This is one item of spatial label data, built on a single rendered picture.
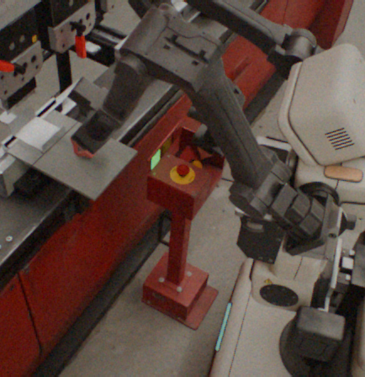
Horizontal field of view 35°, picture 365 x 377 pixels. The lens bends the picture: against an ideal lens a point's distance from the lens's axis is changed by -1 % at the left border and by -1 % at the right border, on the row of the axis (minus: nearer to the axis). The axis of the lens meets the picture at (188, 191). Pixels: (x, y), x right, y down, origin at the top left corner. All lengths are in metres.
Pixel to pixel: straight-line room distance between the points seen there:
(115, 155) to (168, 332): 1.02
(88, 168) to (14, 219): 0.23
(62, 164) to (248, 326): 0.91
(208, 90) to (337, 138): 0.37
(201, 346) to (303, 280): 0.86
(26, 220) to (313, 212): 0.73
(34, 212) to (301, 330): 0.73
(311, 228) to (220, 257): 1.40
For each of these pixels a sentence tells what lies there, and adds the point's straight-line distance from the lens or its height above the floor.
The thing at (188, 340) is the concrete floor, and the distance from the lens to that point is 2.28.
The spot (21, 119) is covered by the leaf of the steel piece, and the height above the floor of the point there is 1.02.
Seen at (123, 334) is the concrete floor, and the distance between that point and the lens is 2.28.
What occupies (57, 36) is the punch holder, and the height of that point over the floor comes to 1.23.
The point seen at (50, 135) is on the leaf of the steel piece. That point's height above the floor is 1.00.
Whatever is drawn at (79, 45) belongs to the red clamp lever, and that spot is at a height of 1.20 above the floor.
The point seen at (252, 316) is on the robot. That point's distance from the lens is 2.04.
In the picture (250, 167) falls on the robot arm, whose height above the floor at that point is 1.34.
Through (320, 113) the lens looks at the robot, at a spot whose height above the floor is 1.36.
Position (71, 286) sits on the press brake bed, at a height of 0.46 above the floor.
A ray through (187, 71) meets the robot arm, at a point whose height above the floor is 1.57.
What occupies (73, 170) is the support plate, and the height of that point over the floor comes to 1.00.
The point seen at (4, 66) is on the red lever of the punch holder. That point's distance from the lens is 1.24.
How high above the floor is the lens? 2.07
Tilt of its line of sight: 51 degrees down
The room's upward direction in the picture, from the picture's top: 6 degrees clockwise
